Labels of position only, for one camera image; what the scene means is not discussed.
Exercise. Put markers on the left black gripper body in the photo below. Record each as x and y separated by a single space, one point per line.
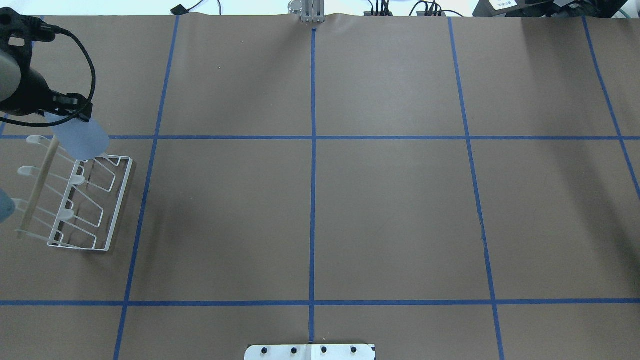
31 95

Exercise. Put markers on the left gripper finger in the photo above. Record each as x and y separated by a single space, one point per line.
68 115
70 103

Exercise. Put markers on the light blue plastic cup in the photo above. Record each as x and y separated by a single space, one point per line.
83 140

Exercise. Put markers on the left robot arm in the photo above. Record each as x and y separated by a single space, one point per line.
36 120

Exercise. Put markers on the small black sensor box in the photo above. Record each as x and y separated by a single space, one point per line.
179 10

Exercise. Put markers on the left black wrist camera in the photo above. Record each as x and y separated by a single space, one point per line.
27 28

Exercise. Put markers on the white wire cup holder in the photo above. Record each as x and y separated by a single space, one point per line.
73 204

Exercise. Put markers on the aluminium frame post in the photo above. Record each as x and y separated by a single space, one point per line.
309 11

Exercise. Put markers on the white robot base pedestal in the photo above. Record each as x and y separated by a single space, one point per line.
359 351

